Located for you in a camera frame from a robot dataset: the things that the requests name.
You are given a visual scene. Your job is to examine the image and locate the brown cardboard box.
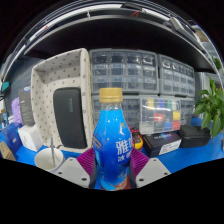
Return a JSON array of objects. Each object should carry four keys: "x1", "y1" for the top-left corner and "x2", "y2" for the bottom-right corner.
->
[{"x1": 0, "y1": 140, "x2": 16, "y2": 161}]

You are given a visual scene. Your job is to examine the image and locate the purple plastic bag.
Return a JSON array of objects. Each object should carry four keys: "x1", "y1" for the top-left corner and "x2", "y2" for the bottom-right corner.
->
[{"x1": 10, "y1": 96, "x2": 24, "y2": 125}]

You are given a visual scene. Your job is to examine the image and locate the black zip case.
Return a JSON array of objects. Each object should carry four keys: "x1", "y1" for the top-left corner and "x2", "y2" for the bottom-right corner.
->
[{"x1": 52, "y1": 87, "x2": 88, "y2": 150}]

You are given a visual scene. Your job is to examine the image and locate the clear organizer box, coloured parts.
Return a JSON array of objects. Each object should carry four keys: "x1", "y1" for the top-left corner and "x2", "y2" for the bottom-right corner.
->
[{"x1": 139, "y1": 97, "x2": 182, "y2": 135}]

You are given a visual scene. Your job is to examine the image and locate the dark grey flat box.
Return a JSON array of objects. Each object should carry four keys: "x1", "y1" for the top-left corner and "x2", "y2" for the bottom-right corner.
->
[{"x1": 18, "y1": 85, "x2": 36, "y2": 127}]

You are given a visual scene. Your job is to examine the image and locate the green potted plant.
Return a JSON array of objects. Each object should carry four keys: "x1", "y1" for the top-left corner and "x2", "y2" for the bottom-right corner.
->
[{"x1": 193, "y1": 77, "x2": 224, "y2": 139}]

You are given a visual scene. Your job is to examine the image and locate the black hard case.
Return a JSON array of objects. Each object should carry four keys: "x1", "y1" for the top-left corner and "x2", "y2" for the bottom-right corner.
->
[{"x1": 178, "y1": 124, "x2": 212, "y2": 149}]

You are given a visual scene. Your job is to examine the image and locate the white carton box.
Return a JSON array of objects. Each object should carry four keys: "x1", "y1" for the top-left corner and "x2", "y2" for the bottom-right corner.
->
[{"x1": 17, "y1": 123, "x2": 44, "y2": 153}]

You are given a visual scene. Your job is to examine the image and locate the white ribbed cup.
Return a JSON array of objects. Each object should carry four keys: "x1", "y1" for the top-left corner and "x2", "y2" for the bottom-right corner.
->
[{"x1": 34, "y1": 147, "x2": 65, "y2": 174}]

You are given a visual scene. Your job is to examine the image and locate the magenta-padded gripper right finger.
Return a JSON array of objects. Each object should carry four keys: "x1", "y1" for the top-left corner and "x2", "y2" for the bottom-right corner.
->
[{"x1": 129, "y1": 147, "x2": 172, "y2": 188}]

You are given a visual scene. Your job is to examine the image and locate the yellow multimeter with leads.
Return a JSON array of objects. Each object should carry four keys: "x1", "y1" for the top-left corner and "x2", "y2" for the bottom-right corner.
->
[{"x1": 130, "y1": 126, "x2": 144, "y2": 151}]

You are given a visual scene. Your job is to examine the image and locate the black wall shelf unit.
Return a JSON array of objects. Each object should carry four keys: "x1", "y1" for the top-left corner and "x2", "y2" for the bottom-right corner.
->
[{"x1": 23, "y1": 1, "x2": 218, "y2": 74}]

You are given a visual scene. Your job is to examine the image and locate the teal plastic holder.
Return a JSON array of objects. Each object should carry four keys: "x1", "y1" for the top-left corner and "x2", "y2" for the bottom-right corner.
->
[{"x1": 0, "y1": 81, "x2": 11, "y2": 94}]

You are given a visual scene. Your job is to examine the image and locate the metal spoon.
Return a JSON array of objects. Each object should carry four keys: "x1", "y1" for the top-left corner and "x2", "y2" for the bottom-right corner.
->
[{"x1": 49, "y1": 135, "x2": 57, "y2": 168}]

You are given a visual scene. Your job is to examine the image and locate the white dotted storage tray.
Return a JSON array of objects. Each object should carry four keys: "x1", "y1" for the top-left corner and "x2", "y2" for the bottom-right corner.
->
[{"x1": 30, "y1": 48, "x2": 94, "y2": 154}]

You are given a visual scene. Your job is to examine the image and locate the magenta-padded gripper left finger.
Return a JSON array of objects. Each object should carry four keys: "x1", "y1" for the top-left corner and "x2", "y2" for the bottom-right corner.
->
[{"x1": 54, "y1": 147, "x2": 98, "y2": 188}]

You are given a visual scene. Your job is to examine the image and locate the blue drink bottle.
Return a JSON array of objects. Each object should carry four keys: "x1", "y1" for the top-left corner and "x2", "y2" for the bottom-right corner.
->
[{"x1": 91, "y1": 87, "x2": 134, "y2": 191}]

